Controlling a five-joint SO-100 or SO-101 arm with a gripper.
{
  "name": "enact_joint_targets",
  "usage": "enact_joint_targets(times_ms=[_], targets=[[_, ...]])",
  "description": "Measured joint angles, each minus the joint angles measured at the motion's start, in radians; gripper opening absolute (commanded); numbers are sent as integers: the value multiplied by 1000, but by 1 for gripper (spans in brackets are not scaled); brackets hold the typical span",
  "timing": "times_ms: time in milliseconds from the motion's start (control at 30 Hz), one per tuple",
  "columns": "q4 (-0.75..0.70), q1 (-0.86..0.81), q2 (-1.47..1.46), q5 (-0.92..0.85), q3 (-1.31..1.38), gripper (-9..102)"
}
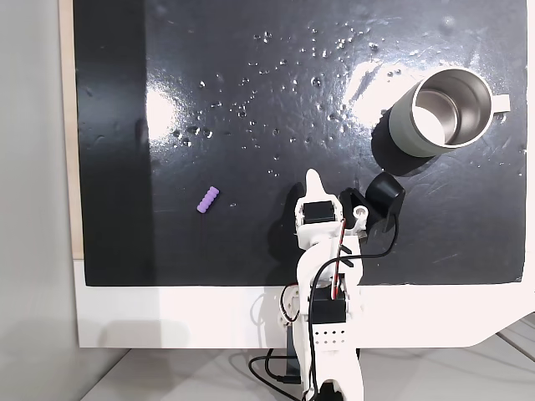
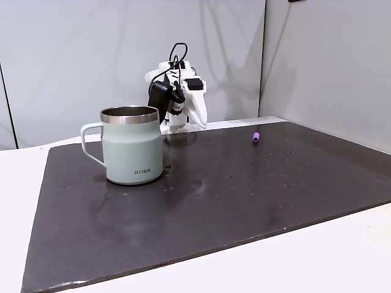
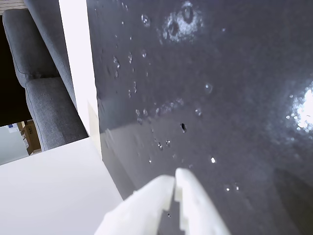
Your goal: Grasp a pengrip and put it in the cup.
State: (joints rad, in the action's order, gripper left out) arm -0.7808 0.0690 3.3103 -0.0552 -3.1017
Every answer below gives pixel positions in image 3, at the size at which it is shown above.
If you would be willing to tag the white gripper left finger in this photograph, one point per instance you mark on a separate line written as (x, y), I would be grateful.
(141, 205)

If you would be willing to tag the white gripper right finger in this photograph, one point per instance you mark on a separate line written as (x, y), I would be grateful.
(195, 208)

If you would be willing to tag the black glossy mat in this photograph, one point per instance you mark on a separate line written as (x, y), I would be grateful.
(207, 85)

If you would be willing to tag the brown cardboard box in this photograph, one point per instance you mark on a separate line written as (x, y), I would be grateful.
(31, 137)

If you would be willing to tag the grey fabric chair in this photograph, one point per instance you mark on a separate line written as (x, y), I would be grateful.
(46, 105)

